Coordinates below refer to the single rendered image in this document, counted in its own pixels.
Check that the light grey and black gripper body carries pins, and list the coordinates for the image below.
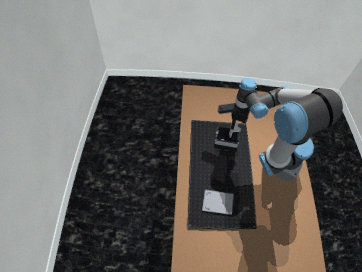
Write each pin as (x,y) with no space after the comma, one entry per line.
(241,115)

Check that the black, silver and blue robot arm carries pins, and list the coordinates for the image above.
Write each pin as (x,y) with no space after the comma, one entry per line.
(294,121)

